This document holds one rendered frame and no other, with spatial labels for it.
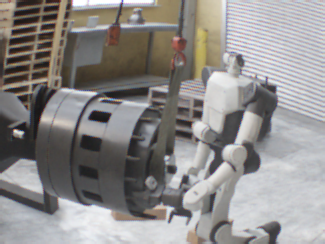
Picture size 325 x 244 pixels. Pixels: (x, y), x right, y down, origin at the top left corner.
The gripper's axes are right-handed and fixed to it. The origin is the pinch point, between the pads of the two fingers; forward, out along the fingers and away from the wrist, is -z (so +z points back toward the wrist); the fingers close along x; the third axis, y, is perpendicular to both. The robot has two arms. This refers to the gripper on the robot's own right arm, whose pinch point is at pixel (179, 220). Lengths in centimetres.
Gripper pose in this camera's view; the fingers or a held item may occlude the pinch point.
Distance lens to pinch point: 304.1
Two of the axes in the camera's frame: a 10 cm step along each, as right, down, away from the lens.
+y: 3.9, 2.5, -8.9
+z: 2.9, -9.5, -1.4
